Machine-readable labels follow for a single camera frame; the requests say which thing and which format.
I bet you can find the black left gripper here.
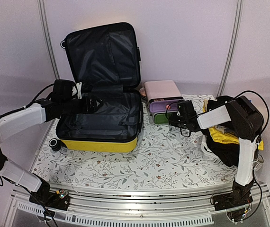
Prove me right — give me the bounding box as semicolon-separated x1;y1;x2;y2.
61;94;103;114

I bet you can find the green drawer box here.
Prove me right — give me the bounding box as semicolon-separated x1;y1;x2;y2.
153;112;178;124

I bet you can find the pink purple drawer box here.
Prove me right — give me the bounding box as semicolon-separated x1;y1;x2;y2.
144;80;183;113

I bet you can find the yellow cloth item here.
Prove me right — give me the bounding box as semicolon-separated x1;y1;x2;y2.
204;99;264;151

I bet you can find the white plastic basket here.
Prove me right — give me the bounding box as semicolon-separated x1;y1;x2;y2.
200;135;219;160

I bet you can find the yellow Pikachu suitcase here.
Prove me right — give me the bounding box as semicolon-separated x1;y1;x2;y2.
49;22;143;153

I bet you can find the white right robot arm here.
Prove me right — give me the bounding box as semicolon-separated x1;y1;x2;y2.
167;96;264;187

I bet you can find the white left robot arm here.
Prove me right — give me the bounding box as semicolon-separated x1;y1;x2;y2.
0;79;103;205

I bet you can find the floral table mat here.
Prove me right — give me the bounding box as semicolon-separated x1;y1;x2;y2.
32;105;237;191

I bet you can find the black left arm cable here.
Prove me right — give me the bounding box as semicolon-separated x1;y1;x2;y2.
0;83;57;187

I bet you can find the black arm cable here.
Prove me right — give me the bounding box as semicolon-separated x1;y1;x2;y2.
164;90;270;223
0;83;57;187

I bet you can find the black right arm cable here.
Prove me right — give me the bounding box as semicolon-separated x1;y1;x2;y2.
164;90;270;223

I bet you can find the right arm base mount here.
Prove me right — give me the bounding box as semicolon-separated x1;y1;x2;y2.
210;178;262;211

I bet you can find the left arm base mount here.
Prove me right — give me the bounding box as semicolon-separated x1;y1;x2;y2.
29;189;71;211

